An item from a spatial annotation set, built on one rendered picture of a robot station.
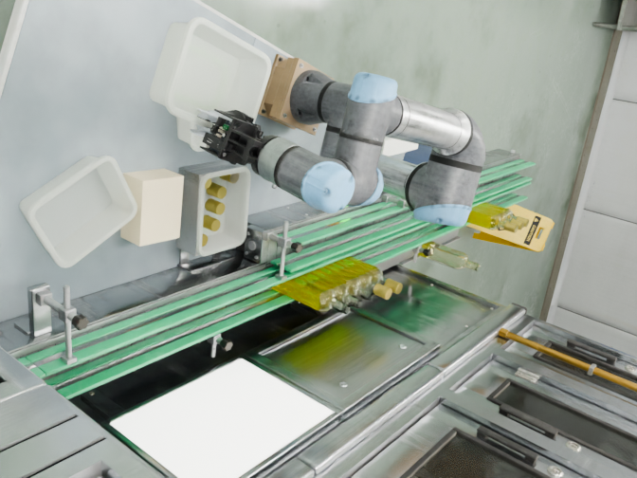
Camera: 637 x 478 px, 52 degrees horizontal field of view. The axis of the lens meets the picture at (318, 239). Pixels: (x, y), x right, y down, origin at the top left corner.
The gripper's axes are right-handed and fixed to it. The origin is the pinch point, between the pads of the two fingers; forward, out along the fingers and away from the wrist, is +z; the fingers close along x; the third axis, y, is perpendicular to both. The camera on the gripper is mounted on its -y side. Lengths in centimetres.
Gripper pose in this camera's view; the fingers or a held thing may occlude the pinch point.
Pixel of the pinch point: (204, 121)
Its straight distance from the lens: 124.1
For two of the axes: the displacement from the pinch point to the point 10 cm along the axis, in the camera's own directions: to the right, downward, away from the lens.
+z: -7.3, -4.2, 5.4
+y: -5.6, -0.9, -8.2
